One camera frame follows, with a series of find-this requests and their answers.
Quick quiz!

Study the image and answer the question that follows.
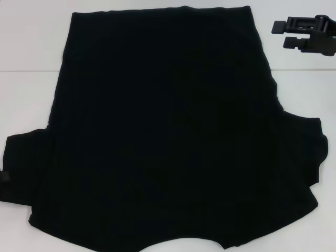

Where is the black shirt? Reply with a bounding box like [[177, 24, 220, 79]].
[[0, 5, 329, 252]]

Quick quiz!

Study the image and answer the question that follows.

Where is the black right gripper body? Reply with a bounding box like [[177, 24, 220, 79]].
[[301, 14, 336, 57]]

